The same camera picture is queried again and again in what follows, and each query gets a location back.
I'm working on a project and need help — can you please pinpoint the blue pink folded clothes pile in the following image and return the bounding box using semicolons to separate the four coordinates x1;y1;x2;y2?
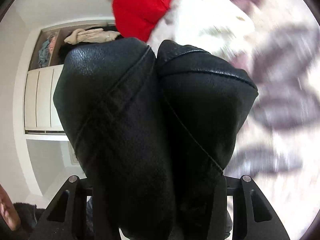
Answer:
37;32;58;68

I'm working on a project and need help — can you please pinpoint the white sliding-door wardrobe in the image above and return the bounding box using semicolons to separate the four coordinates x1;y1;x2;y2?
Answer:
13;18;114;140

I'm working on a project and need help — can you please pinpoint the black leather jacket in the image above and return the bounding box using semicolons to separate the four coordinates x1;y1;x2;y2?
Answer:
53;38;258;239

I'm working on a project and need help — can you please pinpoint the floral fleece bed blanket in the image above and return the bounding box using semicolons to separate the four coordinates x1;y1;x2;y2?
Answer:
148;0;319;239

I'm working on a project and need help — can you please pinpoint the beige hanging coat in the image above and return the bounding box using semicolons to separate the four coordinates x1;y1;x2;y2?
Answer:
64;28;120;45

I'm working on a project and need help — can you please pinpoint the red quilt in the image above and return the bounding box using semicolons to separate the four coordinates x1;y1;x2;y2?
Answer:
112;0;171;42

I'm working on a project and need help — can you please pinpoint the grey gloved right hand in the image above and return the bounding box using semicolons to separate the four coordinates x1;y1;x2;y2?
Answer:
0;185;21;231

